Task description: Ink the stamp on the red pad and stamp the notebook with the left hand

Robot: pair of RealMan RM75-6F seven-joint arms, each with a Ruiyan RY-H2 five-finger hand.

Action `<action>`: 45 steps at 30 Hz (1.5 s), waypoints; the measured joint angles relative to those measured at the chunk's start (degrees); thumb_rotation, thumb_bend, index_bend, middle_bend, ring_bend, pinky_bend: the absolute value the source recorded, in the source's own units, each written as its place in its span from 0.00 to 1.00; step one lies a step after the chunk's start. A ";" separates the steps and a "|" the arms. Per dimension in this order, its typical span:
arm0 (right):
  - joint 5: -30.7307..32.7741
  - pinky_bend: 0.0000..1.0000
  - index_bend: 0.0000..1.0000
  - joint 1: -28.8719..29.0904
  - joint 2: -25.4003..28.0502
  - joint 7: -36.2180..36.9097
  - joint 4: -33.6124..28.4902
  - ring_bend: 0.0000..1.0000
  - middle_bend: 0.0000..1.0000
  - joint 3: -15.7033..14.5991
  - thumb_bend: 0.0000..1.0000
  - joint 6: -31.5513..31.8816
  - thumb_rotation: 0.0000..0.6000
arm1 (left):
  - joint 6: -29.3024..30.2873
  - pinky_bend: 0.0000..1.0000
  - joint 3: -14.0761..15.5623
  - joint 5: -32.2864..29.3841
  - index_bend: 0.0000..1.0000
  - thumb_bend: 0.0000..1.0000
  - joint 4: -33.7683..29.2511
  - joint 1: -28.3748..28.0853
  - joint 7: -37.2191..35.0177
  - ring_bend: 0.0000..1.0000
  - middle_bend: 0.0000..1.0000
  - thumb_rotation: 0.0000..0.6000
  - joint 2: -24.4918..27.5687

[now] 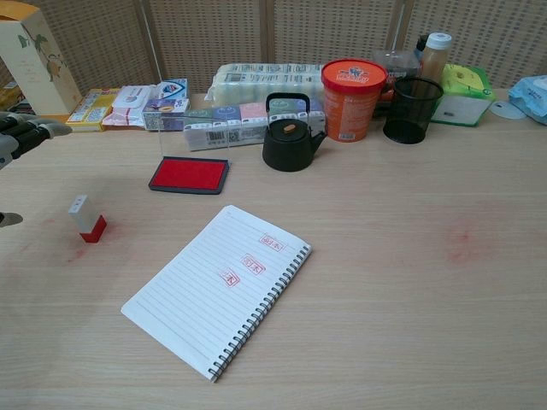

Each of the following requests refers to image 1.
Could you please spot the woven folding screen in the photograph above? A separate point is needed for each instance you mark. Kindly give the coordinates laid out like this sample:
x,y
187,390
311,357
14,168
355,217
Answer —
x,y
213,34

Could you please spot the light blue wet wipes pack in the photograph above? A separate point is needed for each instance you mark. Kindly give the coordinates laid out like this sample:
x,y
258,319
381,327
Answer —
x,y
532,96

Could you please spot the brown bottle white cap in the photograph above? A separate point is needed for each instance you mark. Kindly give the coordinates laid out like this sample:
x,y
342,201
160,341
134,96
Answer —
x,y
435,57

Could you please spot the black mesh pen holder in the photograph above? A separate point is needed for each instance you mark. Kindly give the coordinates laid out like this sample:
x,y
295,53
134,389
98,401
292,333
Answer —
x,y
410,115

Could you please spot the white red stamp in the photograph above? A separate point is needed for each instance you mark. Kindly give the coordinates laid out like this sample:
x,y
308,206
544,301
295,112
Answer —
x,y
83,213

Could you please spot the gold foil pack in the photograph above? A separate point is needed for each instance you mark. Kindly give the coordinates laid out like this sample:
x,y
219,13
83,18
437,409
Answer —
x,y
8,96

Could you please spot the yellow flat box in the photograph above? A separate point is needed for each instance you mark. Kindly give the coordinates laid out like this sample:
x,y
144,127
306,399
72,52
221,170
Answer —
x,y
92,111

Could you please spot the clear plastic food container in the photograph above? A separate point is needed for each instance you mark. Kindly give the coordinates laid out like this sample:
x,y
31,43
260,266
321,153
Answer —
x,y
395,62

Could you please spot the white round plastic lid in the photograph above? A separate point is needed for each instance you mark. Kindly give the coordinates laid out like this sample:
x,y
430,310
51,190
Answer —
x,y
506,110

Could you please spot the black teapot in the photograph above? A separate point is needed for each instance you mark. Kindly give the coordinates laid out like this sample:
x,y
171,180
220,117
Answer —
x,y
286,149

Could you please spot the purple small box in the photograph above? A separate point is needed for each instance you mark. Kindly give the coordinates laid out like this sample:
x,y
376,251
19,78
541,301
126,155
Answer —
x,y
164,113

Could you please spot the pink wet wipes pack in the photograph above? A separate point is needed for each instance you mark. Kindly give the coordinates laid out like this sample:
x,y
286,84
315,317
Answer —
x,y
128,104

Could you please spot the multicolour pocket tissue row pack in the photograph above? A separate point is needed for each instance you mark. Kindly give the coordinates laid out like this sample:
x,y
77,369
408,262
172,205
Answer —
x,y
252,115

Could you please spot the green tissue pack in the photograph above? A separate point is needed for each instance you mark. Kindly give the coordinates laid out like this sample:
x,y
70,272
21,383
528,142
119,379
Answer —
x,y
463,94

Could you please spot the white spiral notebook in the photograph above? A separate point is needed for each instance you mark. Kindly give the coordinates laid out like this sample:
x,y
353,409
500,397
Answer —
x,y
205,299

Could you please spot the blue and white soap box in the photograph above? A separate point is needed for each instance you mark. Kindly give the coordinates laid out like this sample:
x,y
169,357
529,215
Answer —
x,y
173,89

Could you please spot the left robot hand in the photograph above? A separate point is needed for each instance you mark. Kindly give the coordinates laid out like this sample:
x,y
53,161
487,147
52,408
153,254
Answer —
x,y
30,132

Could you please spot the tall cream gift box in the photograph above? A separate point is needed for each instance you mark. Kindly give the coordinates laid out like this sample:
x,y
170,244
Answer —
x,y
30,64

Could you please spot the dark bottle black cap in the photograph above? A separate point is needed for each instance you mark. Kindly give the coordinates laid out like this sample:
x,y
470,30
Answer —
x,y
421,47

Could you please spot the red ink pad clear lid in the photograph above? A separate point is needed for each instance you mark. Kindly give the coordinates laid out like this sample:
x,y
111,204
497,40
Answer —
x,y
188,174

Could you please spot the large clear tissue pack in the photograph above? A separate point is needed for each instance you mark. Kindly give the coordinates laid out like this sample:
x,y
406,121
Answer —
x,y
256,81

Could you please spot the orange instant noodle cup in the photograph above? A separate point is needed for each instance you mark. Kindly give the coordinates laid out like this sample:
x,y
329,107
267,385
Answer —
x,y
350,102

